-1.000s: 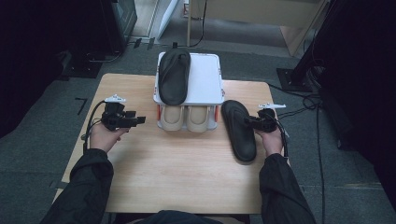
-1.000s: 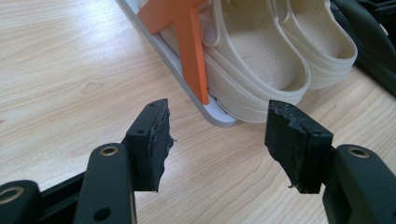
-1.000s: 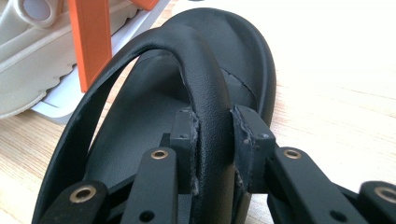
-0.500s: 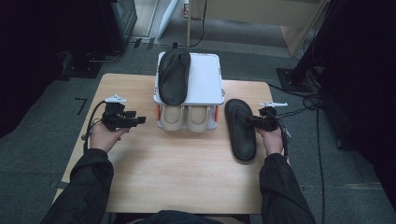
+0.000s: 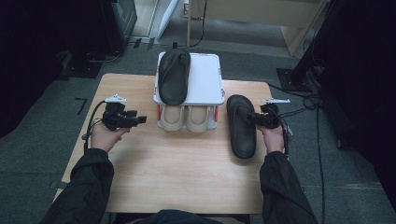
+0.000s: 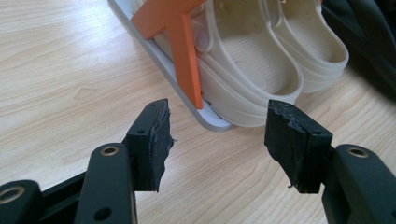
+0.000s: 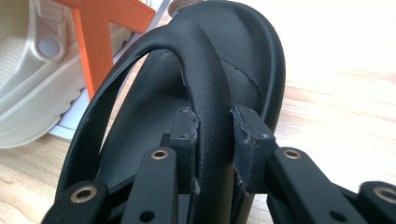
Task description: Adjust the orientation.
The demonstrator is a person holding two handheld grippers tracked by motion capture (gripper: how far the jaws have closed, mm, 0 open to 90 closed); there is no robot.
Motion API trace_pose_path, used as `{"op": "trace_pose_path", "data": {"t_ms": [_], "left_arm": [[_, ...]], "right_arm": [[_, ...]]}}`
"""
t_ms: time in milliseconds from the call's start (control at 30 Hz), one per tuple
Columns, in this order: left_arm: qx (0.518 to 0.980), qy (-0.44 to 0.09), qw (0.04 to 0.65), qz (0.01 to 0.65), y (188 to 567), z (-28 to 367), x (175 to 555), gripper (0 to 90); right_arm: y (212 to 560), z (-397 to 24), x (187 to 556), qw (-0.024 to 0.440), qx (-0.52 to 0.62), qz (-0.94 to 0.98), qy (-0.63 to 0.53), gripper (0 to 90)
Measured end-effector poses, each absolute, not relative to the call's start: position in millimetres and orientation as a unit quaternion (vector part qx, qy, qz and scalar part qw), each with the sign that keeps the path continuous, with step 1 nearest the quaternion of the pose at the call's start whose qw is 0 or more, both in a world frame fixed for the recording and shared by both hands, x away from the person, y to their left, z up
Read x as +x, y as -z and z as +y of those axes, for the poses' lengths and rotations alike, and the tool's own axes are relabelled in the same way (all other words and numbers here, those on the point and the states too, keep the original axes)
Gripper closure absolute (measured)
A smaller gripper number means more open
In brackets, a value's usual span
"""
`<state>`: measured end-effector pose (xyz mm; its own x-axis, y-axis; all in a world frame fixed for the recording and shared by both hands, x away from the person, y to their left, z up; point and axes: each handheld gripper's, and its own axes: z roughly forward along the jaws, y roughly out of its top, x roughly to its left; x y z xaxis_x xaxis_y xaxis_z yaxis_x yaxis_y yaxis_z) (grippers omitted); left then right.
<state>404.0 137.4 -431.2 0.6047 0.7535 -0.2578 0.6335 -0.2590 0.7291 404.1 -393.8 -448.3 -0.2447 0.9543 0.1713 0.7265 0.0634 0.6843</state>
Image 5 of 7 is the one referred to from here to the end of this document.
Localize white leaning board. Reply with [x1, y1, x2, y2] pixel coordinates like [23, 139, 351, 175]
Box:
[156, 0, 180, 40]

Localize black stand with base plate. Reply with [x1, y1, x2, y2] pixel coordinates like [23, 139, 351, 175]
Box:
[276, 0, 339, 93]

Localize left hand-held gripper black cable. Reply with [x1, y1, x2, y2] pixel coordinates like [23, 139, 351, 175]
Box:
[81, 100, 107, 154]

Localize cream perforated clog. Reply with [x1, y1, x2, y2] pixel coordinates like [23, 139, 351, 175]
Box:
[159, 105, 187, 133]
[186, 105, 211, 134]

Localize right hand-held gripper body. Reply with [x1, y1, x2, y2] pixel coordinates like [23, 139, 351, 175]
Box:
[257, 97, 291, 130]

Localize person's left hand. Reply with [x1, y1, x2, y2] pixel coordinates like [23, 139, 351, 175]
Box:
[90, 122, 131, 154]

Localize grey shoe rack orange posts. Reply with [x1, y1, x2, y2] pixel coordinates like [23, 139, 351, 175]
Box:
[152, 51, 226, 132]

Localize dark cabinet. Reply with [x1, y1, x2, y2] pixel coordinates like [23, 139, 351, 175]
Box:
[101, 0, 138, 54]

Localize person's right hand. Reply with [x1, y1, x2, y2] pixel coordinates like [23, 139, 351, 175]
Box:
[258, 124, 286, 154]

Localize light wooden desk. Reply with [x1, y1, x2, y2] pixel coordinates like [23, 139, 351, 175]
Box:
[186, 0, 331, 58]

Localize black flip-flop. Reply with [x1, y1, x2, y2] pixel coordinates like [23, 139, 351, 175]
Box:
[158, 49, 191, 106]
[226, 94, 259, 161]

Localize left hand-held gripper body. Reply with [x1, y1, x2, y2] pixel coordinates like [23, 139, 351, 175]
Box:
[102, 93, 131, 132]

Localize black floor cables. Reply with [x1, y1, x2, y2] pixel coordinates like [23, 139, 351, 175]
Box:
[266, 81, 326, 224]

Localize black floor base plate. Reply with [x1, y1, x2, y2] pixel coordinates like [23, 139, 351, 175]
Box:
[61, 50, 105, 79]

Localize black hanging cable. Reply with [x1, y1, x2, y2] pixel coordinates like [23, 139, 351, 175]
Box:
[189, 0, 208, 49]

